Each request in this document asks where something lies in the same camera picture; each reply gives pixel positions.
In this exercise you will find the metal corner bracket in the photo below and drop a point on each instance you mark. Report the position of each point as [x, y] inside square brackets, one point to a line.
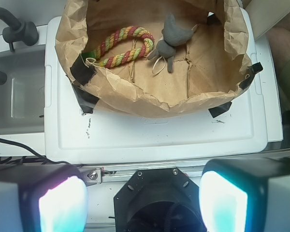
[92, 176]

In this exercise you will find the black tape left front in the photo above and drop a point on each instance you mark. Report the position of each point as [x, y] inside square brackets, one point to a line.
[86, 101]

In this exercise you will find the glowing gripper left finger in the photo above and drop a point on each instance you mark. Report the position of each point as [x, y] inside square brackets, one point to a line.
[42, 198]

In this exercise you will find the gray plush animal toy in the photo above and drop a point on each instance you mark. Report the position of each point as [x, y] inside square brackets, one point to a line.
[172, 37]

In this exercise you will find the black tape bag right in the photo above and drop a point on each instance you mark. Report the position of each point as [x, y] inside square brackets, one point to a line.
[252, 71]

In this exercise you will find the black tape right front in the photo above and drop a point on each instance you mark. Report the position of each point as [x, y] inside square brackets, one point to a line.
[216, 111]

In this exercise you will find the black tape bag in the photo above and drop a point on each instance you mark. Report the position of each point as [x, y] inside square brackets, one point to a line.
[81, 72]
[252, 71]

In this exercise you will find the brown paper bag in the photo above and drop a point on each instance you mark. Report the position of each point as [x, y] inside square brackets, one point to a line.
[207, 69]

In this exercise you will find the black tape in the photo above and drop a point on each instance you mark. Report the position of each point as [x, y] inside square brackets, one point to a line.
[86, 101]
[216, 111]

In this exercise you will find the black octagonal mount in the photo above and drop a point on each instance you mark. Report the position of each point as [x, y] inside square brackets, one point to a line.
[158, 200]

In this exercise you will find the gray toy faucet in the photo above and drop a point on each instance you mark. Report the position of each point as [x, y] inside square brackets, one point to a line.
[18, 30]

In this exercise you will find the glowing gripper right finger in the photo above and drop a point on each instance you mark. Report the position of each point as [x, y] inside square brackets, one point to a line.
[246, 195]

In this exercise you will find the multicolour rope toy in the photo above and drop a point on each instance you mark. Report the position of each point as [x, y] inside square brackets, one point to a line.
[122, 46]

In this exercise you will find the black tape bag left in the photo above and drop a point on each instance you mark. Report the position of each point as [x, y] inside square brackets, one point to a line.
[81, 72]

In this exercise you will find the white plastic bin lid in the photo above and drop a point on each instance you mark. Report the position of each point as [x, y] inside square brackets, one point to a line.
[108, 137]

